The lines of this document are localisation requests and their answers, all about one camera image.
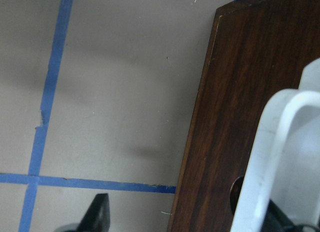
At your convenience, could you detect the brown wooden drawer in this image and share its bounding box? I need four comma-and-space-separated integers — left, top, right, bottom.
167, 0, 320, 231

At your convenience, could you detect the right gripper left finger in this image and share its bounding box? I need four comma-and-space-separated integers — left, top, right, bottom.
54, 193, 111, 232

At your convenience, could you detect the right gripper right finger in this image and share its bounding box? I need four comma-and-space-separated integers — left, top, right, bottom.
260, 200, 320, 232

